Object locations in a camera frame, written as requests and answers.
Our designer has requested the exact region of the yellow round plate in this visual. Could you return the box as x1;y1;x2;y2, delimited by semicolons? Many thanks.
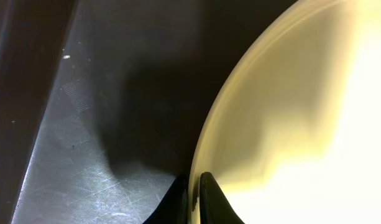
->
188;0;381;223

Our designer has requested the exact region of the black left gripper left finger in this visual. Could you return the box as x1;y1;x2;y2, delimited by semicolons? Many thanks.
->
144;174;188;224

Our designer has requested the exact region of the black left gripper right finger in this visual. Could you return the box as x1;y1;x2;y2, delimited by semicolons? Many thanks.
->
199;172;244;224

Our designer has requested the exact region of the dark brown serving tray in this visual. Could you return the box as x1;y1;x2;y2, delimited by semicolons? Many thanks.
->
0;1;291;223

